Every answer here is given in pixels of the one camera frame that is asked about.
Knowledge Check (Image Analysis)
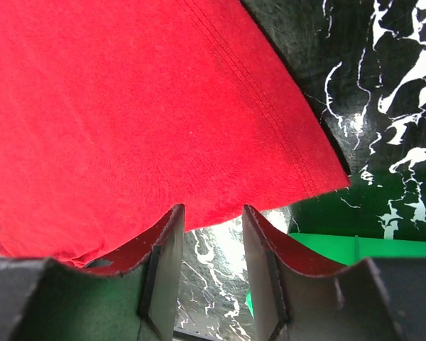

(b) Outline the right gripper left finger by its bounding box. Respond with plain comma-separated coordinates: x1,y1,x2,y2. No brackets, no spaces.
0,204,185,340

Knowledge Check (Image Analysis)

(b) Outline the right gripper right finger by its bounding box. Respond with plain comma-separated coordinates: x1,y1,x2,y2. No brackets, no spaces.
242,205,426,340

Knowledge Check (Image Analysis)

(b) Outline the red t shirt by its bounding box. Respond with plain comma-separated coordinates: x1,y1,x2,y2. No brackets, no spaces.
0,1,349,267

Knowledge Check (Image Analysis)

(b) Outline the green plastic bin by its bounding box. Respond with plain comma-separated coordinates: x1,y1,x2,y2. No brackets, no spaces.
244,177,426,317

